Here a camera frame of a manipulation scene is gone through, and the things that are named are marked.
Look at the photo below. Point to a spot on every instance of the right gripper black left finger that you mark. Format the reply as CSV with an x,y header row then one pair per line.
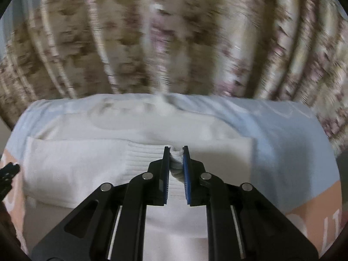
x,y
109,224

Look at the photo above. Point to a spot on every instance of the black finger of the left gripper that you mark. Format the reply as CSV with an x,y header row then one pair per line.
x,y
7,174

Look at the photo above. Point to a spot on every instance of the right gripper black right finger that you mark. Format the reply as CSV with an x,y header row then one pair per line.
x,y
241,223

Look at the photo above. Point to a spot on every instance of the white knit sweater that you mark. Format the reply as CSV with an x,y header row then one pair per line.
x,y
75,153

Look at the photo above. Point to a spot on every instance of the orange blue lettered bedspread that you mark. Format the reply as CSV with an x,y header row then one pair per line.
x,y
294,165

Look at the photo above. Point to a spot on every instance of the blue floral curtain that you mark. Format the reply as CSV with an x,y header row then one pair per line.
x,y
262,49

